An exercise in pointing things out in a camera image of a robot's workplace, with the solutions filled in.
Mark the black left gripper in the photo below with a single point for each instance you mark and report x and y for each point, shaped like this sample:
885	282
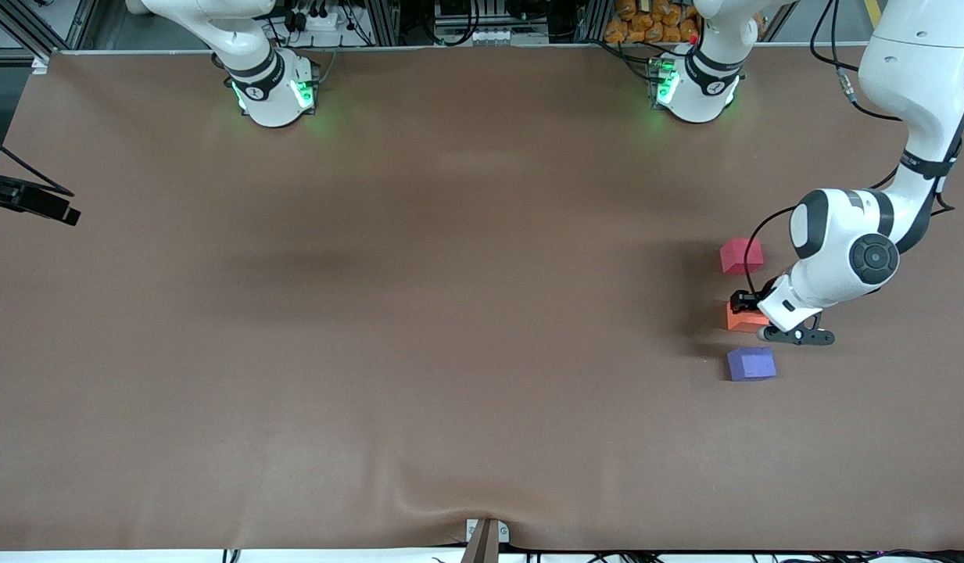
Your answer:
746	301

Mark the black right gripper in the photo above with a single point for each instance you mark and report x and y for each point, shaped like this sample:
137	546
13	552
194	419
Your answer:
3	191

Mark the orange foam cube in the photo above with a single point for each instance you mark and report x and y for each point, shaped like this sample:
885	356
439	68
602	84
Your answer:
743	320

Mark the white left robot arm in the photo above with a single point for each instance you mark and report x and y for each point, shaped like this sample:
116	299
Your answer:
919	62

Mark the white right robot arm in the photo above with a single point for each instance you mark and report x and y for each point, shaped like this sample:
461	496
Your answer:
270	94

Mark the red foam cube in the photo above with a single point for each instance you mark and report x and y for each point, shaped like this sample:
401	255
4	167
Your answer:
740	256

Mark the purple-blue foam cube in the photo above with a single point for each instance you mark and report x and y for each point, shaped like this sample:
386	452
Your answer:
751	363

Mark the pile of orange objects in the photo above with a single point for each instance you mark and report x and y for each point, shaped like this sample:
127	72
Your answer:
646	23

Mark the white power strip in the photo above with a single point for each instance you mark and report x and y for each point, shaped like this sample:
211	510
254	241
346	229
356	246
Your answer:
325	22

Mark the white terminal strip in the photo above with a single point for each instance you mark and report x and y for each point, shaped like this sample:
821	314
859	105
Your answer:
505	36

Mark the table cover mat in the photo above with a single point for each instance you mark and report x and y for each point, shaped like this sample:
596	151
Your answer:
372	352

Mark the black equipment box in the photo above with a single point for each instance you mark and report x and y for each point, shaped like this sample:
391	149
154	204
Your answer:
454	9

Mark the aluminium frame profile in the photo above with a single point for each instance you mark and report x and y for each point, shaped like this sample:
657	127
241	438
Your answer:
67	31
384	23
595	22

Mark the silver metal bracket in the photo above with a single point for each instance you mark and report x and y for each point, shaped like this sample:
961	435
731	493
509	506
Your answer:
503	533

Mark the brown stand post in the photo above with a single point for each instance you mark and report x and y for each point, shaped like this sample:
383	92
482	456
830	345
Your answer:
482	551

